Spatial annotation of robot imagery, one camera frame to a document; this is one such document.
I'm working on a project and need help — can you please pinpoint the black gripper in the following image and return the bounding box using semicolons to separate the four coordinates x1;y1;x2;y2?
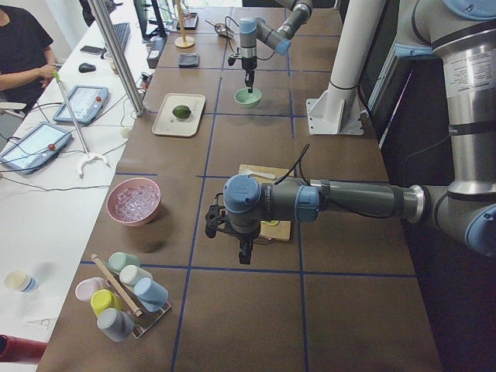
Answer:
242;57;257;93
233;226;260;264

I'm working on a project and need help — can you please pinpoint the light green bowl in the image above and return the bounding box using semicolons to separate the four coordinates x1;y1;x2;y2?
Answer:
234;88;262;109

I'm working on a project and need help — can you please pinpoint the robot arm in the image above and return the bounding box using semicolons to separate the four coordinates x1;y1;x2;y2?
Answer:
229;0;313;93
205;1;495;264

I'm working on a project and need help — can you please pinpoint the white plastic spoon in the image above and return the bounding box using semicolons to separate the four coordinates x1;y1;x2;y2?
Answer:
246;172;276;180

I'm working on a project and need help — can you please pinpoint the pink bowl of ice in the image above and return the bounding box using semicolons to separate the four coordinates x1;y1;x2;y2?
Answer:
106;177;161;226

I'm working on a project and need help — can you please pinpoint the bamboo cutting board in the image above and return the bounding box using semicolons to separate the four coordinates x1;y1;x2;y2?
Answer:
239;164;291;243

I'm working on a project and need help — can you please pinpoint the metal scoop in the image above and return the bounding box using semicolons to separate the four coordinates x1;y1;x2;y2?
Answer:
205;19;234;40

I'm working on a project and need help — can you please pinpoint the grey folded cloth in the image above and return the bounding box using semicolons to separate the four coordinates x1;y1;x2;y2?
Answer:
178;53;200;68

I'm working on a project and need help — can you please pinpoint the wooden stand with round base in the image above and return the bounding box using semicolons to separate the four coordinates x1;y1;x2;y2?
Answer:
174;0;195;49

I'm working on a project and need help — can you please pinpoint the green avocado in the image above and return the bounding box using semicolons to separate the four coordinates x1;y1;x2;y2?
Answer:
172;105;191;120

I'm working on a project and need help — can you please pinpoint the cream rabbit tray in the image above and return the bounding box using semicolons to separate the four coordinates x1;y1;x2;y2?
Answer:
151;93;205;137

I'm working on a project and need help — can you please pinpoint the blue cup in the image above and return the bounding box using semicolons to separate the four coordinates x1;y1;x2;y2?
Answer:
133;277;169;312

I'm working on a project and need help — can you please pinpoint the white cup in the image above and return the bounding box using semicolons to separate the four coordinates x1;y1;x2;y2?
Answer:
119;264;153;288

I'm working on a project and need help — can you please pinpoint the cup rack with wooden bar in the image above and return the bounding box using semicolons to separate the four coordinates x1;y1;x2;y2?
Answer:
91;254;171;340

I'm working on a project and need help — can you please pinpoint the sage green cup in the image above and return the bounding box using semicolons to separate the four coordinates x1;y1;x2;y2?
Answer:
108;252;141;274

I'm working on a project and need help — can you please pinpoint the black keyboard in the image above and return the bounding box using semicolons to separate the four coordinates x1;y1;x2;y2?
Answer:
112;22;131;51

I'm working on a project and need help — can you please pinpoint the grey cup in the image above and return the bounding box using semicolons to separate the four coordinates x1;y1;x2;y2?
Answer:
97;308;135;342

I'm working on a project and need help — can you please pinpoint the yellow cup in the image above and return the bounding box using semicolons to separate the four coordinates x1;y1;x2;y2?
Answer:
90;289;122;317

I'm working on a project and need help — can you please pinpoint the smartphone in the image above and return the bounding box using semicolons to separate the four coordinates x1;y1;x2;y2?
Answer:
80;45;105;55

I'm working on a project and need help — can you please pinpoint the far teach pendant tablet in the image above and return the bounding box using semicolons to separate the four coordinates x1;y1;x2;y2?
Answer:
68;85;109;126

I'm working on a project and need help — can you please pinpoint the teach pendant tablet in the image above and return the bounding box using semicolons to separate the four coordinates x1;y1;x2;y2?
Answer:
1;122;73;174
68;85;109;126

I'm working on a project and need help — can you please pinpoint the computer mouse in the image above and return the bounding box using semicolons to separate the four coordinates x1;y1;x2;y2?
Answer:
78;63;96;74

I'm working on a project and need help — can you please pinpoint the pink cup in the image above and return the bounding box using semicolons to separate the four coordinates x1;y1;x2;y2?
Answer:
74;277;106;301

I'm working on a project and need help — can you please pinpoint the reacher grabber tool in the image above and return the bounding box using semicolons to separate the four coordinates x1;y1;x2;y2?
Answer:
53;72;110;179

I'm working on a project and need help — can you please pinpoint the person in black shirt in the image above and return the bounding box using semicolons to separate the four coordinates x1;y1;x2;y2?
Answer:
1;5;57;113

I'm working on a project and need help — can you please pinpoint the paper cup on desk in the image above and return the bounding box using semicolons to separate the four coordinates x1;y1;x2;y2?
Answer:
4;270;38;293

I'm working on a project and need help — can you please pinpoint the near teach pendant tablet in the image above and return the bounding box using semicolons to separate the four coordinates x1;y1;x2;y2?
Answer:
1;122;73;174

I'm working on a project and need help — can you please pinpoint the red object at corner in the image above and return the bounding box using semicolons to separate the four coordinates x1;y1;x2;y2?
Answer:
1;335;47;364

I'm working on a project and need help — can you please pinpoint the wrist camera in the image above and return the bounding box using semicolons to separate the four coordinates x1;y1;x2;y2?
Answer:
205;193;233;239
227;53;243;67

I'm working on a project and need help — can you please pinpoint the aluminium frame post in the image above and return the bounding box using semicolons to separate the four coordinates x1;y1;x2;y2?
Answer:
88;0;146;117

